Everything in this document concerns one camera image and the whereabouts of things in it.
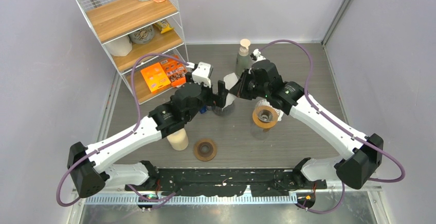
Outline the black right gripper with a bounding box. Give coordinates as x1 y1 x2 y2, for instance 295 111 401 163
229 69 269 101

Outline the white wire wooden shelf rack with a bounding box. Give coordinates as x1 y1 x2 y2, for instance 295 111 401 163
76 0 189 104

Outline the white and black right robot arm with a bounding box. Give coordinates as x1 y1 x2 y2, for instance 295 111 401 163
230 60 384 190

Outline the blue plastic dripper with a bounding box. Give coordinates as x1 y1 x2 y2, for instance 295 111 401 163
199 105 207 114

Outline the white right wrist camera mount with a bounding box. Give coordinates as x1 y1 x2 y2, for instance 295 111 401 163
250 49 266 63

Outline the light wooden ring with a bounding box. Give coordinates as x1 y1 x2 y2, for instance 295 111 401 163
252 110 279 130

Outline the dark wooden ring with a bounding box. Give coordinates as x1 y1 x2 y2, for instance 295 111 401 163
193 138 218 162

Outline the orange photo booklet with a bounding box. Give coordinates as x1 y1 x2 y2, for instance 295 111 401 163
160 58 187 87

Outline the grey glass pitcher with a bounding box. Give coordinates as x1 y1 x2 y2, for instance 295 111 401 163
212 102 235 117

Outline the white coffee filter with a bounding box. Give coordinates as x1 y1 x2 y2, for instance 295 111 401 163
223 72 238 108
274 109 284 122

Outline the orange box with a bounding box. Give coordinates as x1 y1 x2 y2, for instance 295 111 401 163
140 63 171 93

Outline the cream pump bottle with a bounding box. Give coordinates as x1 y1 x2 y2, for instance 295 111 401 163
167 128 189 151

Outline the round decorated tin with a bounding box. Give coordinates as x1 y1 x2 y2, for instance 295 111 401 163
129 25 155 44

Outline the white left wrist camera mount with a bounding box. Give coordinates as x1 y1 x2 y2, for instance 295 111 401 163
185 62 213 88

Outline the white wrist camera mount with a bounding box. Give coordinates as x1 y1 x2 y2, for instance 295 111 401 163
250 49 266 63
185 62 213 88

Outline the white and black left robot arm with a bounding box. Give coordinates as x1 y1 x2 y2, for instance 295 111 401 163
66 80 236 198

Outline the green pump bottle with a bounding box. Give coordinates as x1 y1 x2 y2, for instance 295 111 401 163
235 39 252 77

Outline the yellow snack packet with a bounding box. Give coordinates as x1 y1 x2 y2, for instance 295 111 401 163
154 19 174 34

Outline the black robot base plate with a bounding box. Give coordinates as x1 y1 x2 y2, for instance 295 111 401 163
133 168 327 197

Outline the clear glass dripper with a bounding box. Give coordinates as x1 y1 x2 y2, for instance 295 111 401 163
254 99 277 123

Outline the clear glass carafe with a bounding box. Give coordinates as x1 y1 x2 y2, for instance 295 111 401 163
250 126 269 141

